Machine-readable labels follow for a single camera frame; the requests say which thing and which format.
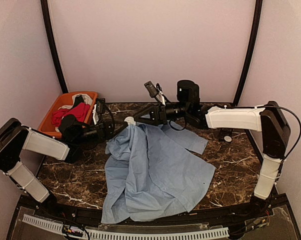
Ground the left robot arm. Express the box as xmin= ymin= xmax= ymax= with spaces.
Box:
xmin=0 ymin=98 xmax=128 ymax=218

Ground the red cloth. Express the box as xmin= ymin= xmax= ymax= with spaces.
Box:
xmin=51 ymin=102 xmax=91 ymax=128

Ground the black brooch holder stand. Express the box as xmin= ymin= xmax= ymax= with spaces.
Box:
xmin=218 ymin=128 xmax=233 ymax=143

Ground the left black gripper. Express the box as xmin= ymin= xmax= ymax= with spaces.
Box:
xmin=73 ymin=118 xmax=129 ymax=145

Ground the white perforated cable tray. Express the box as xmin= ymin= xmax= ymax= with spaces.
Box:
xmin=22 ymin=214 xmax=230 ymax=240

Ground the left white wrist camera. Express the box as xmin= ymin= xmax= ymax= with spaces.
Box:
xmin=92 ymin=98 xmax=105 ymax=125

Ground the orange plastic basket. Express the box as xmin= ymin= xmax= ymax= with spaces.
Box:
xmin=38 ymin=91 xmax=98 ymax=139

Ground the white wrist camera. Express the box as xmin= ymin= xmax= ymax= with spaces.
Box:
xmin=144 ymin=81 xmax=166 ymax=106
xmin=92 ymin=98 xmax=105 ymax=125

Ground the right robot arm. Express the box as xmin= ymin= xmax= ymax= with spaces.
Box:
xmin=133 ymin=79 xmax=291 ymax=217

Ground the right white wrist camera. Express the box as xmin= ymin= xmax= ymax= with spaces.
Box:
xmin=144 ymin=81 xmax=166 ymax=106

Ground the light blue shirt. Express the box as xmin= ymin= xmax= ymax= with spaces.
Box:
xmin=101 ymin=123 xmax=215 ymax=224

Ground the black right frame pole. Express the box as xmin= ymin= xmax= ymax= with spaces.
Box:
xmin=232 ymin=0 xmax=263 ymax=106

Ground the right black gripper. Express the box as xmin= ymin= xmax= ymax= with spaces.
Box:
xmin=133 ymin=100 xmax=190 ymax=126

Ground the black frame pole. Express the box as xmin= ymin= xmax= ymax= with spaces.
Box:
xmin=232 ymin=0 xmax=263 ymax=106
xmin=40 ymin=0 xmax=69 ymax=94

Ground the black left frame pole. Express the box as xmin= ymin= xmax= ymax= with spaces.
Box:
xmin=40 ymin=0 xmax=69 ymax=94

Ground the white cloth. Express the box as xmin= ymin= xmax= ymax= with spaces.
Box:
xmin=71 ymin=93 xmax=93 ymax=107

